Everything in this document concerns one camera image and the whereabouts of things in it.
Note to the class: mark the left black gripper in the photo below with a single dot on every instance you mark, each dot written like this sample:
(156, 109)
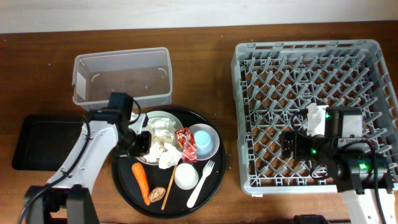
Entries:
(144, 149)

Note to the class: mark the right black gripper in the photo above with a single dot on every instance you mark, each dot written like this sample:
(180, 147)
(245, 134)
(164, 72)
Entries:
(299, 141)

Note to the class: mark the red snack wrapper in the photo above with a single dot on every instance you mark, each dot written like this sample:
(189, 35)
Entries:
(187, 142)

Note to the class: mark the white cup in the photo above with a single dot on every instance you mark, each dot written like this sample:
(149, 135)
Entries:
(186, 176)

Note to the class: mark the white plastic fork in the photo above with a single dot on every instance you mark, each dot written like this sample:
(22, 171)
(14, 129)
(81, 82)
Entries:
(205, 173)

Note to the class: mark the pink small bowl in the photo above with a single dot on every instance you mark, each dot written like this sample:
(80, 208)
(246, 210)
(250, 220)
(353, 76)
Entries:
(214, 137)

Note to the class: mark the light blue cup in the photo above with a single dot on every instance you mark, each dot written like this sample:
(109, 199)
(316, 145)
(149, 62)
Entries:
(203, 142)

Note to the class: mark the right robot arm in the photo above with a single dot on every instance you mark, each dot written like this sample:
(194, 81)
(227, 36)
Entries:
(335, 141)

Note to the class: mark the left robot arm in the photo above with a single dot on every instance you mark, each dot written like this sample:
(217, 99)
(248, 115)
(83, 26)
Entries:
(66, 197)

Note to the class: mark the grey dishwasher rack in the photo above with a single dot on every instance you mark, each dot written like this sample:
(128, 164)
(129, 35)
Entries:
(273, 80)

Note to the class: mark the orange carrot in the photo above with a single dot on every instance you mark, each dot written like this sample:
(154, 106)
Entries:
(140, 175)

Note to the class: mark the grey bowl with food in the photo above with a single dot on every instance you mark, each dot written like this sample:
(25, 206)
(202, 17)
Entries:
(153, 114)

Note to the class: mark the round black tray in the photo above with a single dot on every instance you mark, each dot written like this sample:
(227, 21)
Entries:
(175, 207)

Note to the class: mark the wooden chopstick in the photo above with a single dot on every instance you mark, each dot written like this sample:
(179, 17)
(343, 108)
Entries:
(168, 188)

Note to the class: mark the brown shiitake mushroom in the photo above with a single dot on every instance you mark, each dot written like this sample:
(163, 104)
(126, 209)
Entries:
(156, 194)

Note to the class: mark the clear plastic bin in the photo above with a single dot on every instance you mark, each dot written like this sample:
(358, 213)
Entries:
(144, 74)

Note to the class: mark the black rectangular tray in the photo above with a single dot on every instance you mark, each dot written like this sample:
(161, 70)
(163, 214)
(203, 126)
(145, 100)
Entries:
(45, 141)

